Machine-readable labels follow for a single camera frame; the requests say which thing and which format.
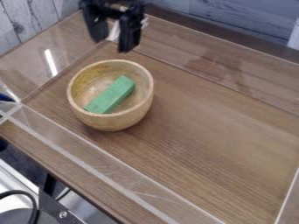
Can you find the black metal table leg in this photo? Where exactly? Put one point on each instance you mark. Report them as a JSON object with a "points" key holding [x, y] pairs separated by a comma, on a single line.
{"points": [[50, 184]]}

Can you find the black bracket with screw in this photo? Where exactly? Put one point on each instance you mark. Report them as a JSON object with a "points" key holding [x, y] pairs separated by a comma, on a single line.
{"points": [[54, 213]]}

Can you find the brown wooden bowl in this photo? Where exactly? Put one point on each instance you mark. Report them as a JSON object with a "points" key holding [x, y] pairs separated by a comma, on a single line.
{"points": [[89, 83]]}

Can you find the clear acrylic corner bracket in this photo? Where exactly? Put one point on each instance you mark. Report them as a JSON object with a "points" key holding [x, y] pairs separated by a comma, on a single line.
{"points": [[114, 32]]}

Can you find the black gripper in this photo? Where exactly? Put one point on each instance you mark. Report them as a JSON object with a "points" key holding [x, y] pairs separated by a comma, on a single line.
{"points": [[127, 11]]}

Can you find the green rectangular block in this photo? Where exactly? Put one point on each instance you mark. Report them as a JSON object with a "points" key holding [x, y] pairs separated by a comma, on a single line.
{"points": [[105, 103]]}

